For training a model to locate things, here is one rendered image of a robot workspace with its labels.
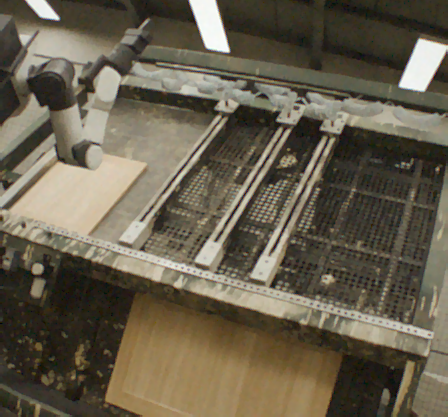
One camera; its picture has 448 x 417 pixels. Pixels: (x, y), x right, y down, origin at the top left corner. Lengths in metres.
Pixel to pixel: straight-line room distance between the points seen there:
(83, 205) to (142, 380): 0.81
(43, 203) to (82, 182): 0.22
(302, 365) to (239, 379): 0.26
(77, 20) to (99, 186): 6.36
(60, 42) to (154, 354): 6.90
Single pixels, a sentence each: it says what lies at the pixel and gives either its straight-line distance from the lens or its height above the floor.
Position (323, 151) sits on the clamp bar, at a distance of 2.91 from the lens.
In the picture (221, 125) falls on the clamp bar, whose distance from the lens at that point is 3.03.
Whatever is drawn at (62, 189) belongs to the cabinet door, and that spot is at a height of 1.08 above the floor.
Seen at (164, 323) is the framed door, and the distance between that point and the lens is 2.52.
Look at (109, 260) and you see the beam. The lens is 2.38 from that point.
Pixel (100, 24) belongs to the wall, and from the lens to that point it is 8.86.
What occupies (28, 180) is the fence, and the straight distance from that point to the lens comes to 2.93.
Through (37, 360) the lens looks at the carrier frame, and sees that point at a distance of 2.76.
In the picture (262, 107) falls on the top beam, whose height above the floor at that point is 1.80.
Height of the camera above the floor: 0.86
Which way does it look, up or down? 8 degrees up
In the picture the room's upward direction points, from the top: 16 degrees clockwise
